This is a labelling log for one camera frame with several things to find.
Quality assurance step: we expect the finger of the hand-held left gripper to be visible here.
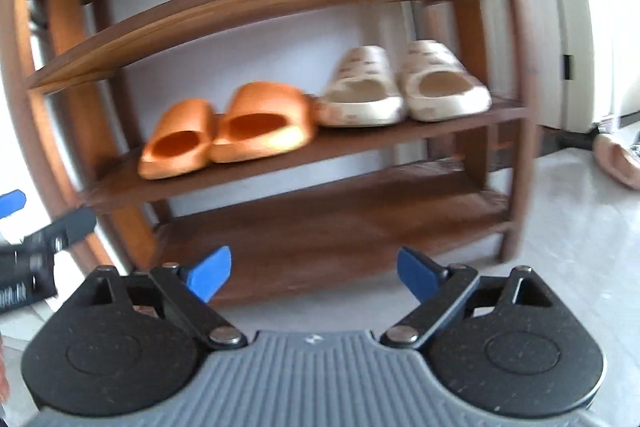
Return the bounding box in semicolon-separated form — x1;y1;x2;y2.
22;207;98;254
0;189;27;219

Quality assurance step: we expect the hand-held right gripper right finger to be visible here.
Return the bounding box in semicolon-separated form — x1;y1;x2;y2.
381;247;554;350

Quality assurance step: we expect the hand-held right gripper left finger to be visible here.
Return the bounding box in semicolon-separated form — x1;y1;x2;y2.
74;247;248;350

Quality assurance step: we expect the wooden shoe rack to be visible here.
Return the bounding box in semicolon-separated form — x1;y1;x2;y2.
0;0;538;308

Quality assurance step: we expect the orange slipper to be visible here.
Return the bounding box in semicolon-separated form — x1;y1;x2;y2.
137;99;218;180
209;82;318;164

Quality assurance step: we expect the white heart print slipper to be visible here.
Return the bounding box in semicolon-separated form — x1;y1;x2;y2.
398;39;492;122
316;46;407;128

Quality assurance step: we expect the pink slipper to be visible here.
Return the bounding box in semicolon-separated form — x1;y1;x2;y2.
592;134;640;191

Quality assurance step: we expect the white closet door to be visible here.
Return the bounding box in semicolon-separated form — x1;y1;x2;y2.
505;0;640;132

